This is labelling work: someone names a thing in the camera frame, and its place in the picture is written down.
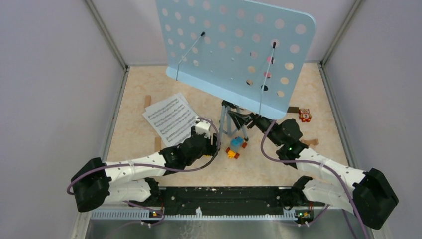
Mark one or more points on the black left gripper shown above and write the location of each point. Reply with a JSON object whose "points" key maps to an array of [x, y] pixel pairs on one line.
{"points": [[211, 150]]}

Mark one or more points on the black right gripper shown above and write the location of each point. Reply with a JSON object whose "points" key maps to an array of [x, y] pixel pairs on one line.
{"points": [[241, 119]]}

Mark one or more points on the light blue music stand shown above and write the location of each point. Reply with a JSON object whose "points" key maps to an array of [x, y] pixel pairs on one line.
{"points": [[221, 47]]}

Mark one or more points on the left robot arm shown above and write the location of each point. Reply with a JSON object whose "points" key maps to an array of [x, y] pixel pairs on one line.
{"points": [[98, 182]]}

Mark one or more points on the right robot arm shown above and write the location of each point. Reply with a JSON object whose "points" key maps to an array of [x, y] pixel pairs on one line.
{"points": [[366, 194]]}

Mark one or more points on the blue toy brick car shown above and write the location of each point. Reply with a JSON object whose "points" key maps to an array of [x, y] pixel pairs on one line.
{"points": [[236, 145]]}

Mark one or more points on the wooden block near left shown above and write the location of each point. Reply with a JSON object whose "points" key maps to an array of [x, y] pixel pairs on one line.
{"points": [[157, 144]]}

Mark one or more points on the dark brown wooden block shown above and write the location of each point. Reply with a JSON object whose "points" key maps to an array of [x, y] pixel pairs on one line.
{"points": [[294, 110]]}

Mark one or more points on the red owl number block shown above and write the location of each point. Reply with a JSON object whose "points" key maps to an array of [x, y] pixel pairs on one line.
{"points": [[304, 115]]}

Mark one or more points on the pink toy microphone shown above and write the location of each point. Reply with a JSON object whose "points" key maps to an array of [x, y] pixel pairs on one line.
{"points": [[271, 59]]}

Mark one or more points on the wooden block far left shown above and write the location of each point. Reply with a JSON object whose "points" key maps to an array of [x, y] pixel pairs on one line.
{"points": [[147, 101]]}

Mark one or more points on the wooden block right side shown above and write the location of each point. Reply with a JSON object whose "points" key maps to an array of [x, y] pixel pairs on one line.
{"points": [[313, 142]]}

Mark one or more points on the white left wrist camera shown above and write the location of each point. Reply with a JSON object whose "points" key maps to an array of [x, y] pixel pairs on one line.
{"points": [[202, 127]]}

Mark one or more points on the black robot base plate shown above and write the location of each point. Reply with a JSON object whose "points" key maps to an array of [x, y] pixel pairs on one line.
{"points": [[226, 201]]}

